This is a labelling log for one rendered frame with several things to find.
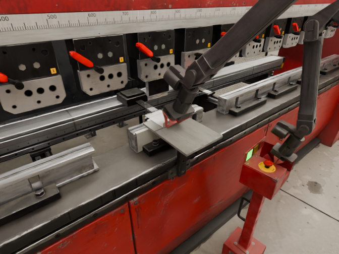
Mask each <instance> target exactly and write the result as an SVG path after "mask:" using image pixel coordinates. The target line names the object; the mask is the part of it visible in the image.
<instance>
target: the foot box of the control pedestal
mask: <svg viewBox="0 0 339 254"><path fill-rule="evenodd" d="M242 230H243V229H242V228H241V227H239V226H238V227H237V228H236V229H235V230H234V231H233V233H232V234H231V235H230V236H229V237H228V239H227V240H226V241H225V242H224V244H223V248H222V253H221V254H245V253H244V252H243V251H241V250H240V249H239V248H238V247H236V246H235V245H234V244H233V243H234V242H235V241H236V239H237V238H238V237H239V236H240V234H241V233H242ZM252 241H253V242H254V243H255V245H254V247H253V248H252V250H251V251H250V253H249V254H264V251H265V249H266V246H265V245H264V244H262V243H261V242H260V241H259V240H257V239H256V238H254V237H252Z"/></svg>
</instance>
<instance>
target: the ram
mask: <svg viewBox="0 0 339 254"><path fill-rule="evenodd" d="M258 1H259V0H0V15H17V14H47V13H76V12H105V11H135V10H164V9H193V8H223V7H252V6H254V5H255V4H256V3H257V2H258ZM334 1H336V0H298V1H297V2H295V3H294V4H293V5H311V4H331V3H333V2H334ZM319 11H321V10H310V11H295V12H284V13H283V14H282V15H281V16H279V17H278V19H282V18H293V17H303V16H313V15H314V14H316V13H318V12H319ZM242 17H243V15H236V16H221V17H206V18H191V19H176V20H162V21H147V22H132V23H117V24H102V25H87V26H73V27H57V28H43V29H28V30H13V31H0V46H3V45H14V44H24V43H34V42H45V41H55V40H66V39H76V38H86V37H96V36H107V35H117V34H128V33H138V32H148V31H158V30H169V29H179V28H190V27H200V26H210V25H220V24H231V23H237V22H238V21H239V20H240V19H241V18H242Z"/></svg>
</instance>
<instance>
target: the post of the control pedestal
mask: <svg viewBox="0 0 339 254"><path fill-rule="evenodd" d="M264 200H265V197H264V196H262V195H261V194H259V193H257V192H255V191H253V193H252V197H251V201H250V204H249V208H248V212H247V215H246V219H245V222H244V226H243V230H242V233H241V237H240V240H239V244H240V245H241V246H243V247H244V248H245V249H247V248H248V246H249V245H250V243H251V240H252V237H253V234H254V231H255V228H256V225H257V222H258V219H259V216H260V213H261V210H262V207H263V203H264Z"/></svg>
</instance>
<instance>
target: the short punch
mask: <svg viewBox="0 0 339 254"><path fill-rule="evenodd" d="M145 85H146V96H147V99H148V101H149V100H152V99H155V98H159V97H162V96H165V95H167V92H168V91H169V84H168V83H167V82H166V81H165V80H164V79H163V78H162V79H158V80H154V81H150V82H145Z"/></svg>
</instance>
